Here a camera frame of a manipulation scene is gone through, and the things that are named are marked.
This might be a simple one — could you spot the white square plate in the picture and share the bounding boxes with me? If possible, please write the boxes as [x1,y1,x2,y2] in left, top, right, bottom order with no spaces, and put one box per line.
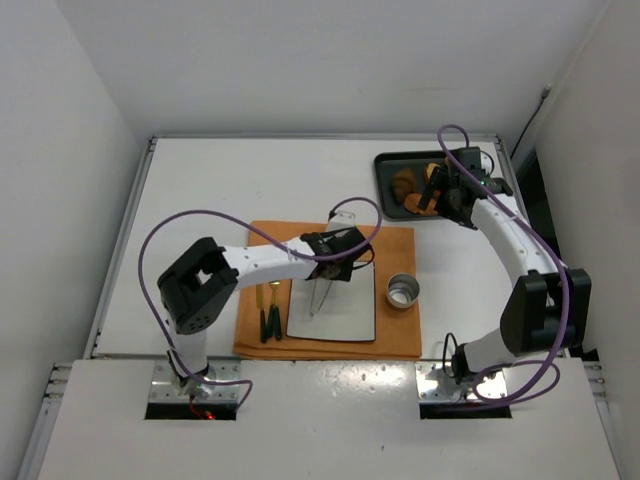
[286,263,375,342]

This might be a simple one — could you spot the toasted bread slice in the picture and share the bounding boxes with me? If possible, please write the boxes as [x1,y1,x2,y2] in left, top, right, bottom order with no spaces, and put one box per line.
[403,193,438,217]

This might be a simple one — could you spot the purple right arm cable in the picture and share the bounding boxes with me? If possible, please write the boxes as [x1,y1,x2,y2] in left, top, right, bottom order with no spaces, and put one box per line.
[438,123,572,402]

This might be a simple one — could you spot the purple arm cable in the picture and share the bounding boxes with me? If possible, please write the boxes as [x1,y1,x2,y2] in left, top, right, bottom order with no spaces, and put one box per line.
[438,123,572,402]
[138,196,384,412]

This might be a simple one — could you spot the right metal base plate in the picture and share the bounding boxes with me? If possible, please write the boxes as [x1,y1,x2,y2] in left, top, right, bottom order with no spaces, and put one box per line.
[414,361,507,405]

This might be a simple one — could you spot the brown croissant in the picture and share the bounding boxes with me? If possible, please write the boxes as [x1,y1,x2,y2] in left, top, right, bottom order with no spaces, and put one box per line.
[391,167,417,203]

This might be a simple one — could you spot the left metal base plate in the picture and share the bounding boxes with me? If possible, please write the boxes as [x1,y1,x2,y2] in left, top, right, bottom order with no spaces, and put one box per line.
[148,360,240,404]

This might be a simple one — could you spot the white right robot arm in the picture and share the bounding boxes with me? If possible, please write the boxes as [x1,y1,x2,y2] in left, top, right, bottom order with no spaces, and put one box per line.
[374,146,592,383]

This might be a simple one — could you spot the metal base plate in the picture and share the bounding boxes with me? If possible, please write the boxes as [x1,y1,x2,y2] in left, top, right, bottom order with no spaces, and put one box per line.
[414,361,507,405]
[148,360,240,404]

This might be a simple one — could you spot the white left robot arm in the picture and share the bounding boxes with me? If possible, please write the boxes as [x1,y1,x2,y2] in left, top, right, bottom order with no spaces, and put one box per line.
[157,227,372,388]

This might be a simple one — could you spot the orange bread roll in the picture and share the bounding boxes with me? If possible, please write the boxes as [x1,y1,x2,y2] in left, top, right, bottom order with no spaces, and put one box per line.
[423,163,439,184]

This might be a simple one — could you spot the black wall cable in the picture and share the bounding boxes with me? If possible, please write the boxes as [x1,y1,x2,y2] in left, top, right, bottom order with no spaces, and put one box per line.
[510,88,550,161]

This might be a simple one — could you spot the green handled gold spoon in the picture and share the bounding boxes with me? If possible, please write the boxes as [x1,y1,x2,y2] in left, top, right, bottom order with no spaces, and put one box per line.
[269,281,282,341]

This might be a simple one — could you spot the cream mug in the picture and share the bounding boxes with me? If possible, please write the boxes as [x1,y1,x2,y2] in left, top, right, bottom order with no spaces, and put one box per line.
[386,273,420,310]

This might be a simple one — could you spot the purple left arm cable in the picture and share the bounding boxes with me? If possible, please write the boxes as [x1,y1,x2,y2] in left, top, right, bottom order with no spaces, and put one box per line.
[138,196,384,412]

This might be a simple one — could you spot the orange cloth placemat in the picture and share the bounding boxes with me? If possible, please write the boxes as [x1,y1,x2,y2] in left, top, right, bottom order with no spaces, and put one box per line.
[233,227,422,360]

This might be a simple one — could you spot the black baking tray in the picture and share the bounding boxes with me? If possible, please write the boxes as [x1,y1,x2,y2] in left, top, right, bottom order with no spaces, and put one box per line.
[373,150,447,221]

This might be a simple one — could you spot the stainless steel tongs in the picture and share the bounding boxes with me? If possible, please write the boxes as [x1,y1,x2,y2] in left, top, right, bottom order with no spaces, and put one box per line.
[309,278,332,317]

